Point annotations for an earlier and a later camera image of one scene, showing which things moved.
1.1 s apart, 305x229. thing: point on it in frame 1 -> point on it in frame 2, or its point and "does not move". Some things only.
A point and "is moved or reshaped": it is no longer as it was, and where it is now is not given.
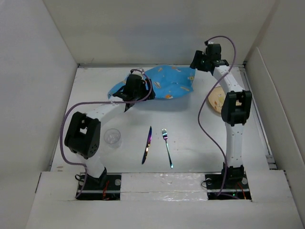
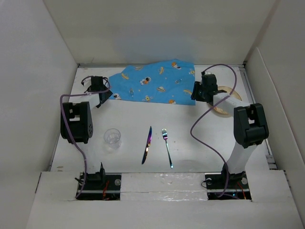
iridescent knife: (146, 153) does not move
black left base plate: (107, 187) does not move
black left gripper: (142, 85) -> (106, 95)
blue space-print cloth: (168, 81) is moved or reshaped
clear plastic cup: (112, 137) does not move
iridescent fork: (165, 135) does not move
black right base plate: (214, 182) does not move
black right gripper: (198, 55) -> (195, 95)
